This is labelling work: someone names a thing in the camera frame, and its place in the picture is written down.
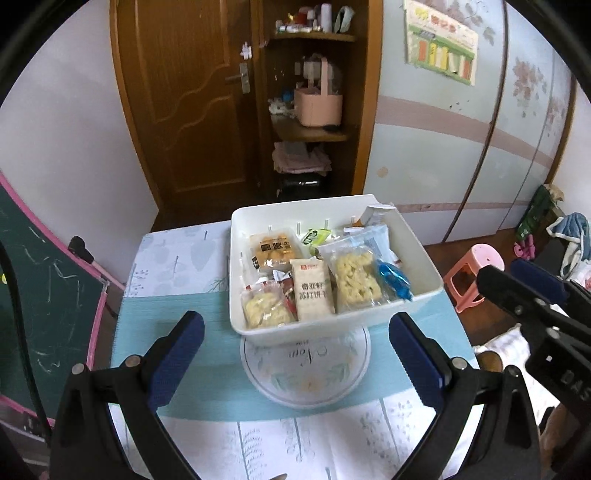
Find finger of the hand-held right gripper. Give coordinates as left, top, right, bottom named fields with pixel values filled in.
left=475, top=265, right=568, bottom=333
left=510, top=258, right=578, bottom=305

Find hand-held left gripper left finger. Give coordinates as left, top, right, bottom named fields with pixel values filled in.
left=50, top=310, right=206, bottom=480

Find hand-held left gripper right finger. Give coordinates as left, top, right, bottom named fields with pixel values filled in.
left=389, top=311, right=542, bottom=480

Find blue white snack packet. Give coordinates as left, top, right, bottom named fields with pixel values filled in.
left=344, top=224, right=413, bottom=302

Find white plastic bin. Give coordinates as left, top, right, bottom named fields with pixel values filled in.
left=229, top=193, right=445, bottom=348

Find clear bag round yellow puffs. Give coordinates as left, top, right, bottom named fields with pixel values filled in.
left=241, top=281, right=296, bottom=329

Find clear bag yellow twists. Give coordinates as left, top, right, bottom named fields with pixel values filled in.
left=316, top=240, right=386, bottom=315

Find beige cracker packet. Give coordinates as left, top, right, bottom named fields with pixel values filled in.
left=289, top=258, right=336, bottom=322

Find small dark red packet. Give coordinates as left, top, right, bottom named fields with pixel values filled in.
left=272, top=272, right=298, bottom=310

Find yellow pastry packet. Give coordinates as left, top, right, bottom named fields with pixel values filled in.
left=249, top=232, right=303, bottom=273

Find teal placemat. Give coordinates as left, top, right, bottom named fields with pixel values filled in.
left=111, top=288, right=476, bottom=422

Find pink plastic stool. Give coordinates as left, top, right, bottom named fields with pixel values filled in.
left=443, top=243, right=505, bottom=313

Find blue white clothing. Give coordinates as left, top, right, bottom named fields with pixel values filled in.
left=546, top=212, right=591, bottom=278

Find green bag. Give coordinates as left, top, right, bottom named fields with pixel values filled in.
left=515, top=185, right=565, bottom=241

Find white leaf print tablecloth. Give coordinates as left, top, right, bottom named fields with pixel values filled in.
left=108, top=220, right=490, bottom=480

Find floral sliding wardrobe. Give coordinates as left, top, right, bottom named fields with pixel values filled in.
left=369, top=0, right=578, bottom=245

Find folded pink cloths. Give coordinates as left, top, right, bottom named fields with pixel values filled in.
left=271, top=141, right=332, bottom=175

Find brown wooden door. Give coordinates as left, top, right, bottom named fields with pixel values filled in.
left=110, top=0, right=269, bottom=220

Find wooden corner shelf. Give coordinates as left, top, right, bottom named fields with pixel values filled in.
left=252, top=0, right=384, bottom=204

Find pink basket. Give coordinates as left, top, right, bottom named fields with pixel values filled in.
left=294, top=58, right=343, bottom=127

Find small toy figures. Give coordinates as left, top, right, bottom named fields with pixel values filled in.
left=269, top=90, right=296, bottom=115

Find row of small bottles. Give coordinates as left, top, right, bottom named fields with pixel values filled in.
left=276, top=2, right=354, bottom=34

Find green chalkboard easel pink frame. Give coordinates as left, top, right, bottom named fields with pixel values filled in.
left=0, top=172, right=127, bottom=423

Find black cable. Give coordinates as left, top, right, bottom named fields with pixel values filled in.
left=0, top=240, right=54, bottom=432

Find wall poster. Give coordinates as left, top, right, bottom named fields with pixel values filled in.
left=404, top=0, right=478, bottom=86

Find metal door handle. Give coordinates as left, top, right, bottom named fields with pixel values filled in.
left=225, top=62, right=252, bottom=94

